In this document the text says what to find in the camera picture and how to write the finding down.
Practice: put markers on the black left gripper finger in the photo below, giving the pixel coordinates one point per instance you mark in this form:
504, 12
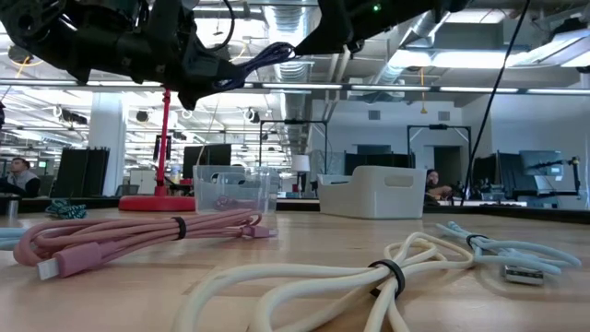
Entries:
207, 71
192, 99

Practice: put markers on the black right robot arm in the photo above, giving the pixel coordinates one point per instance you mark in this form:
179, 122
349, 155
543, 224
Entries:
415, 11

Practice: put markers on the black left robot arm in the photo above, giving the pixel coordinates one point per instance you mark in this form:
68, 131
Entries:
46, 32

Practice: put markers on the long ceiling light strip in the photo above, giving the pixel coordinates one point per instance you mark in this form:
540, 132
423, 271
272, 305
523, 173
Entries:
392, 87

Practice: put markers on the black computer monitor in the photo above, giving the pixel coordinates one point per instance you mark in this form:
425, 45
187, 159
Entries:
207, 157

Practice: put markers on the clear plastic bin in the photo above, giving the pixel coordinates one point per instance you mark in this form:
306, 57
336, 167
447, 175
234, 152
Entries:
207, 189

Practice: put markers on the red desk lamp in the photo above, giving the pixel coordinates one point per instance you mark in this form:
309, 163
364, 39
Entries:
159, 203

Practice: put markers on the black partition panel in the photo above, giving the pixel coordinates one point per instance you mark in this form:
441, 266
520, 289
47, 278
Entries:
80, 173

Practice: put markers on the white plastic bin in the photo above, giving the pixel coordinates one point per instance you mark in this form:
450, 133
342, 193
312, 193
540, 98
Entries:
373, 203

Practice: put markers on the person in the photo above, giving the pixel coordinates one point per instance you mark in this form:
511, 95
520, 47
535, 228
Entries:
435, 189
23, 180

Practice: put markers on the silver smooth ventilation duct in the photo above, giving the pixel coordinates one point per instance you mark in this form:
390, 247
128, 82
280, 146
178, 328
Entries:
415, 41

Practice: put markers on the silver ribbed ventilation duct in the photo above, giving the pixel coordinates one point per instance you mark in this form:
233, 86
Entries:
295, 106

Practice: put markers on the black gantry frame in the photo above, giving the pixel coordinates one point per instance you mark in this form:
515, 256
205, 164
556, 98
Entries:
293, 122
438, 126

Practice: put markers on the silver metal post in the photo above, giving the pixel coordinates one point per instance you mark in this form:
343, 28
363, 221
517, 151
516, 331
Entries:
12, 212

